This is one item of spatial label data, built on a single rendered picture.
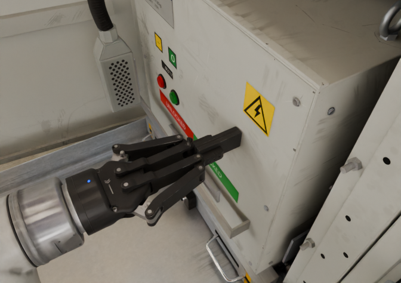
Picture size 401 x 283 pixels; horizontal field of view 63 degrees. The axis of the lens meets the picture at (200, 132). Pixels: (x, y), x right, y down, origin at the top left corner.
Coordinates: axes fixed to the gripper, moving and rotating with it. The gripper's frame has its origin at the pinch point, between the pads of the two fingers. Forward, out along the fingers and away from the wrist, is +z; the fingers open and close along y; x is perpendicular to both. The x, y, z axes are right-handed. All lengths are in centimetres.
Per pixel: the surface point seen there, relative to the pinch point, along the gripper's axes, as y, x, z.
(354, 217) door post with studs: 17.8, 1.1, 7.4
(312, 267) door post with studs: 17.0, -16.0, 7.4
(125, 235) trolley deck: -14.2, -38.3, -15.4
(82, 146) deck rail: -41, -33, -16
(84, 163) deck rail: -40, -38, -18
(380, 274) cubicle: 23.5, -3.1, 7.4
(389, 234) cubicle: 21.5, 3.4, 7.4
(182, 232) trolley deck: -8.1, -38.3, -3.1
